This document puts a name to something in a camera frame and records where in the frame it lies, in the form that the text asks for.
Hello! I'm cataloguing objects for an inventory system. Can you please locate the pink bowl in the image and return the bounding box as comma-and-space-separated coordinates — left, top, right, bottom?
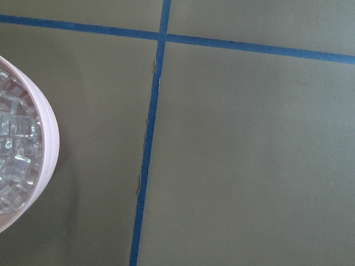
1, 58, 60, 232

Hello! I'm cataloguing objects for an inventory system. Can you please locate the clear ice cubes pile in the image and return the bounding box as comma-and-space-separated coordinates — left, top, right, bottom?
1, 68, 42, 215

